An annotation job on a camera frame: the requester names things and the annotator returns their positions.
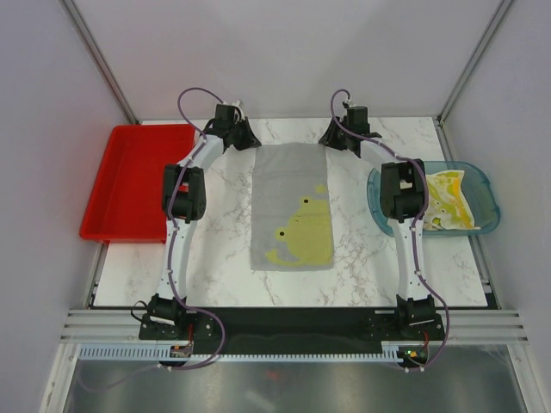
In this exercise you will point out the aluminium frame post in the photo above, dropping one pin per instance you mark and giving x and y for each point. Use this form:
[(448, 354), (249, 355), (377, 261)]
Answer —
[(84, 33), (479, 51)]

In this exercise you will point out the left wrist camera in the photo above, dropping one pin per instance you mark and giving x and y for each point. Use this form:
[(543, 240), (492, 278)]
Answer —
[(237, 105)]

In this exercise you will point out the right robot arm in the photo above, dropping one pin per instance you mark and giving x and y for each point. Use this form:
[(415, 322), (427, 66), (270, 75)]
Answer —
[(404, 197)]

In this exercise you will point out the white cable duct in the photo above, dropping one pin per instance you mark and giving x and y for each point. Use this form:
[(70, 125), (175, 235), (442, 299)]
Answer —
[(166, 352)]

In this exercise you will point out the yellow patterned towel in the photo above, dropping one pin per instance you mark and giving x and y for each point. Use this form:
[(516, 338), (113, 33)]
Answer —
[(448, 209)]

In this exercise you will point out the grey frog towel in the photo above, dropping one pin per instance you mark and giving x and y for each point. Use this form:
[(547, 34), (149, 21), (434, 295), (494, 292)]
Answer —
[(291, 228)]

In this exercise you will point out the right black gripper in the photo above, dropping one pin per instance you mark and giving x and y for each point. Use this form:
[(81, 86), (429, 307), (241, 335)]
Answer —
[(328, 138)]

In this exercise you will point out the red plastic bin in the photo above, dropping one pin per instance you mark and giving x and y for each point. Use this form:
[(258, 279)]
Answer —
[(125, 201)]

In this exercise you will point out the left aluminium frame post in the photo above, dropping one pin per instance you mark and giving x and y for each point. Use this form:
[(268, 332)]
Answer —
[(84, 33)]

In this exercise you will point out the aluminium front rail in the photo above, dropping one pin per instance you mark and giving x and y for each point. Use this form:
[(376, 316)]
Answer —
[(467, 327)]

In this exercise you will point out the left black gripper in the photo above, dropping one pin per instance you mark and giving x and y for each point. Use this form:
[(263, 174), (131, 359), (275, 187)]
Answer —
[(250, 141)]

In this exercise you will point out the blue transparent plastic tub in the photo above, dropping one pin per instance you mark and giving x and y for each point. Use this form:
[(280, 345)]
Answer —
[(477, 190)]

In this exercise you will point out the right aluminium frame post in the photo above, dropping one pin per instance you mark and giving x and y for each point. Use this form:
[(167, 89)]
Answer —
[(479, 51)]

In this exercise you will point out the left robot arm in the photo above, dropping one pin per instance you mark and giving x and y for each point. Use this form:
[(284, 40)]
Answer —
[(184, 202)]

